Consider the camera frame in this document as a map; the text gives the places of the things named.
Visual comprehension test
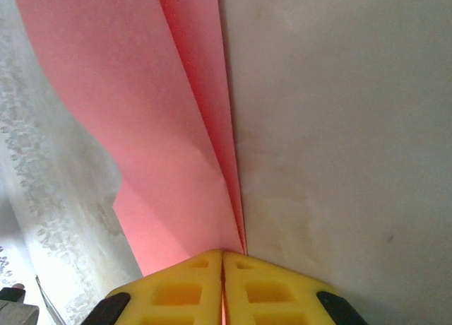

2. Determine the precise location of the grey metal bracket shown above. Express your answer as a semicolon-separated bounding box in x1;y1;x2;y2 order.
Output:
0;283;39;325

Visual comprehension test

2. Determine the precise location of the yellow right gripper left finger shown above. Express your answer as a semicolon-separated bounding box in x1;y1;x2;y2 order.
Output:
80;248;225;325

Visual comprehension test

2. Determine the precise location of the red square cloth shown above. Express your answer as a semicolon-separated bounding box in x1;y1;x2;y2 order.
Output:
10;0;248;278

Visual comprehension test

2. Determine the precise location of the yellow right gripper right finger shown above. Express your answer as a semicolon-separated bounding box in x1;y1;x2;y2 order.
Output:
223;250;371;325

